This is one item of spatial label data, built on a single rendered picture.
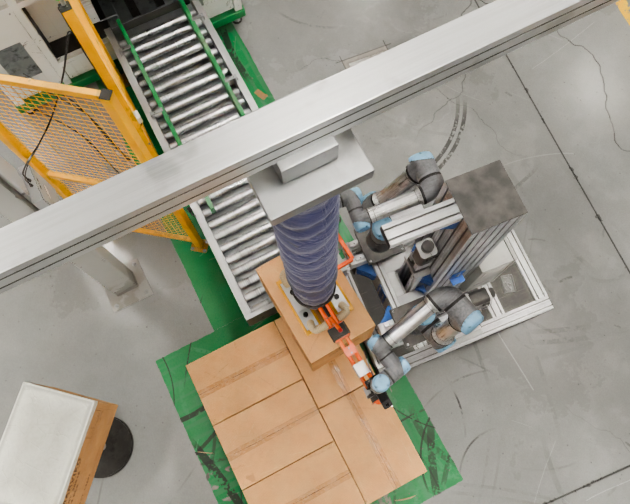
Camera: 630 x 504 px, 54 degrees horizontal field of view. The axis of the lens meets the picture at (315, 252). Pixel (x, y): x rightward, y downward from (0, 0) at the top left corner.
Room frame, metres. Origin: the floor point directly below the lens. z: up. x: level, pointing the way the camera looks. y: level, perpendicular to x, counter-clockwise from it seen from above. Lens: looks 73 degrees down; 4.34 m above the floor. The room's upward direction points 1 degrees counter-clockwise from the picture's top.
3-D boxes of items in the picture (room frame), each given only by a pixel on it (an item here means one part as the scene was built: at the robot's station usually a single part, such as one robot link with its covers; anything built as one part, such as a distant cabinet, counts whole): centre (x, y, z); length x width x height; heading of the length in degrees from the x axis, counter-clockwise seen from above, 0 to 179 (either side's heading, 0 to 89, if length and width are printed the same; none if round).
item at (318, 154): (0.72, 0.04, 2.91); 0.16 x 0.16 x 0.10; 26
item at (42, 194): (1.12, 1.27, 1.62); 0.20 x 0.05 x 0.30; 26
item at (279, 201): (0.72, 0.04, 2.85); 0.30 x 0.30 x 0.05; 26
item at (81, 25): (2.26, 1.28, 1.05); 1.17 x 0.10 x 2.10; 26
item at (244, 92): (2.04, 0.34, 0.50); 2.31 x 0.05 x 0.19; 26
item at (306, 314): (0.68, 0.09, 1.09); 0.34 x 0.10 x 0.05; 29
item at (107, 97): (1.43, 1.21, 1.05); 0.87 x 0.10 x 2.10; 78
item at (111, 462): (-0.03, 1.44, 0.31); 0.40 x 0.40 x 0.62
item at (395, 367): (0.29, -0.35, 1.50); 0.11 x 0.11 x 0.08; 37
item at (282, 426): (0.11, 0.09, 0.34); 1.20 x 1.00 x 0.40; 26
